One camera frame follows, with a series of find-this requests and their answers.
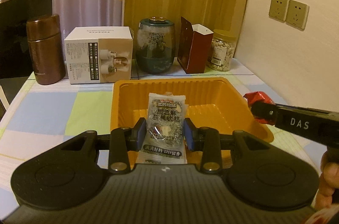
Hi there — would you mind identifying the person's right hand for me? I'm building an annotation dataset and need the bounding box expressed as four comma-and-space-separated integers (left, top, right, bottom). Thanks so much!
315, 152, 339, 210

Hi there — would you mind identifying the orange plastic tray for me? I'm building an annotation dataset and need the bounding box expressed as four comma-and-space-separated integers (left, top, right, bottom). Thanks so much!
110, 77, 274, 142

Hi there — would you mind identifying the white product box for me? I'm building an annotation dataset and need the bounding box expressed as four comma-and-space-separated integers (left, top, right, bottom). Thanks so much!
64, 26, 133, 84

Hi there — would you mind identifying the red snack wrapper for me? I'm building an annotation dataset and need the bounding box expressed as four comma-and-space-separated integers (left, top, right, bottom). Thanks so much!
243, 91, 275, 125

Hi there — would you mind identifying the silver black snack packet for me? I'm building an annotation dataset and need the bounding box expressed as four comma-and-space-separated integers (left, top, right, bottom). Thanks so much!
136, 93, 187, 164

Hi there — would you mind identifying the dark red open box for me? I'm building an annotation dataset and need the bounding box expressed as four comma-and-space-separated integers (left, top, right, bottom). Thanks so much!
178, 17, 213, 74

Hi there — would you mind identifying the brown metal thermos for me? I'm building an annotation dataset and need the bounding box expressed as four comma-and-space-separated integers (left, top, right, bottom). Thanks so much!
26, 14, 66, 85

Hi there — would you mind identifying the right wall socket plate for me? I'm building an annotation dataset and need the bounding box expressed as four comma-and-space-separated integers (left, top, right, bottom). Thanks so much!
286, 0, 310, 31

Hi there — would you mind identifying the left wall socket plate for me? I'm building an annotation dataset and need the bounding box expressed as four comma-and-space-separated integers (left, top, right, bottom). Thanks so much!
268, 0, 288, 22

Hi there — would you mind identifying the dark green glass jar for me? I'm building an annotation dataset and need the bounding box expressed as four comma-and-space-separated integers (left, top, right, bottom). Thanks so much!
135, 17, 176, 74

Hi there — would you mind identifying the wall socket plate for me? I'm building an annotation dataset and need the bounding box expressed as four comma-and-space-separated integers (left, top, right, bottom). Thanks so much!
286, 0, 310, 31
268, 0, 288, 22

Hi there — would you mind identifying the clear jar of nuts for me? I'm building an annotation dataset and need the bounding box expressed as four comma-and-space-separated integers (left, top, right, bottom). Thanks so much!
206, 29, 237, 72

